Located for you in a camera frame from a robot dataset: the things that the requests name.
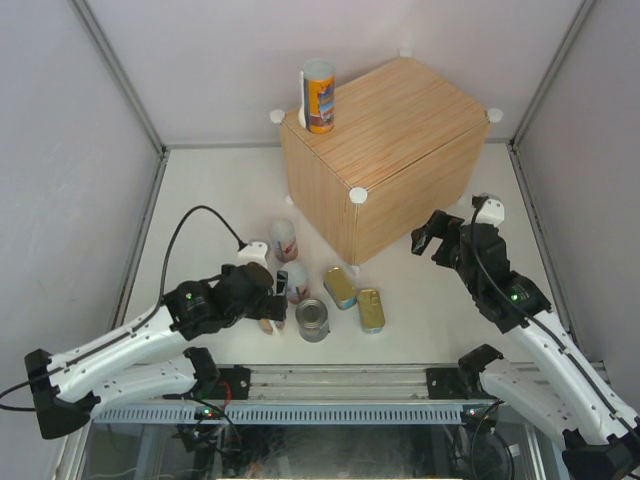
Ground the white red tall can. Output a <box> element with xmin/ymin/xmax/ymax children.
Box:
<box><xmin>270</xmin><ymin>218</ymin><xmax>299</xmax><ymax>263</ymax></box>

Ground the orange can with white spoon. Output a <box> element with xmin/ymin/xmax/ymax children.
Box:
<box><xmin>259</xmin><ymin>319</ymin><xmax>286</xmax><ymax>336</ymax></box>

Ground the orange tall can with spoon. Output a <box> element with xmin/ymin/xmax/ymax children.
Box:
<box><xmin>298</xmin><ymin>58</ymin><xmax>335</xmax><ymax>134</ymax></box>

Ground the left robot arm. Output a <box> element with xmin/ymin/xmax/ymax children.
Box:
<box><xmin>25</xmin><ymin>262</ymin><xmax>288</xmax><ymax>440</ymax></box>

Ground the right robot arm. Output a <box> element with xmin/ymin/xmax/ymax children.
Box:
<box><xmin>411</xmin><ymin>201</ymin><xmax>639</xmax><ymax>479</ymax></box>

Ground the wooden box counter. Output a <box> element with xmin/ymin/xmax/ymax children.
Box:
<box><xmin>280</xmin><ymin>57</ymin><xmax>490</xmax><ymax>265</ymax></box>

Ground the white red can near front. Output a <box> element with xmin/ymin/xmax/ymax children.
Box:
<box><xmin>283</xmin><ymin>260</ymin><xmax>310</xmax><ymax>305</ymax></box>

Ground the silver round tin can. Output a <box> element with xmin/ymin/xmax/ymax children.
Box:
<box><xmin>295</xmin><ymin>298</ymin><xmax>330</xmax><ymax>343</ymax></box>

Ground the teal rectangular tin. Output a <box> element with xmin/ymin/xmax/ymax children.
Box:
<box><xmin>323</xmin><ymin>267</ymin><xmax>357</xmax><ymax>310</ymax></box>

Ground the blue rectangular spam tin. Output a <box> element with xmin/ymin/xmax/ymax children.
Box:
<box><xmin>357</xmin><ymin>288</ymin><xmax>386</xmax><ymax>334</ymax></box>

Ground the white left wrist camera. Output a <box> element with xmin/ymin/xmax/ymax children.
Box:
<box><xmin>237</xmin><ymin>241</ymin><xmax>269</xmax><ymax>268</ymax></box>

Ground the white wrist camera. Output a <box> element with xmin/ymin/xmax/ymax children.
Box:
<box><xmin>237</xmin><ymin>241</ymin><xmax>269</xmax><ymax>268</ymax></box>
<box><xmin>472</xmin><ymin>193</ymin><xmax>505</xmax><ymax>227</ymax></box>

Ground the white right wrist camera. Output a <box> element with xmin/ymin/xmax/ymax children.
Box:
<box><xmin>472</xmin><ymin>193</ymin><xmax>505</xmax><ymax>227</ymax></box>

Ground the black left base bracket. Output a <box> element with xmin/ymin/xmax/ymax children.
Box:
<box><xmin>162</xmin><ymin>365</ymin><xmax>252</xmax><ymax>401</ymax></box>

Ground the black base bracket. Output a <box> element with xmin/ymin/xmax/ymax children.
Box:
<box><xmin>426</xmin><ymin>367</ymin><xmax>482</xmax><ymax>400</ymax></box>
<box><xmin>162</xmin><ymin>365</ymin><xmax>252</xmax><ymax>401</ymax></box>

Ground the aluminium frame rail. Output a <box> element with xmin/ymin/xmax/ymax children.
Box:
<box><xmin>89</xmin><ymin>363</ymin><xmax>606</xmax><ymax>401</ymax></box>

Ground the grey perforated cable tray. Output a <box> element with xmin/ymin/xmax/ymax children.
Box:
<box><xmin>95</xmin><ymin>403</ymin><xmax>463</xmax><ymax>425</ymax></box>

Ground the black right base bracket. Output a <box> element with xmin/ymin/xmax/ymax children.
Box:
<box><xmin>426</xmin><ymin>367</ymin><xmax>482</xmax><ymax>400</ymax></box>

